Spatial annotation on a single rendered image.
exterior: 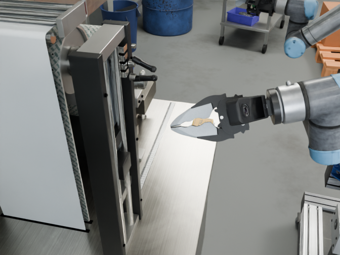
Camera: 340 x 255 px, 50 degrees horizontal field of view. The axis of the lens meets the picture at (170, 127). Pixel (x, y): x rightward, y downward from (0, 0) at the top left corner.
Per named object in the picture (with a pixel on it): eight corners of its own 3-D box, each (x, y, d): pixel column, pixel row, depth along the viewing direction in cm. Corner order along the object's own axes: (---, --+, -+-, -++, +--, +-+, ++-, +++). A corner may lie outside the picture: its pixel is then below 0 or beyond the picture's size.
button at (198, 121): (210, 135, 128) (211, 129, 127) (190, 132, 130) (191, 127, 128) (213, 124, 134) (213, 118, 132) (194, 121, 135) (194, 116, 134)
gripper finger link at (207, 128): (176, 139, 78) (219, 131, 76) (172, 143, 72) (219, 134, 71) (173, 125, 78) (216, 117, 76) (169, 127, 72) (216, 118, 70)
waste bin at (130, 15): (149, 43, 414) (147, -3, 384) (137, 58, 382) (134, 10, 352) (112, 39, 423) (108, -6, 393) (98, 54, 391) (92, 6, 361)
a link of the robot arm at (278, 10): (291, -9, 142) (291, 5, 149) (279, -11, 144) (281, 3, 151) (284, 6, 141) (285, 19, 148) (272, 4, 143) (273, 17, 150)
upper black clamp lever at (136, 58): (154, 75, 70) (156, 69, 69) (130, 62, 70) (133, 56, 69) (155, 71, 71) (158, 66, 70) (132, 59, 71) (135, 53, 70)
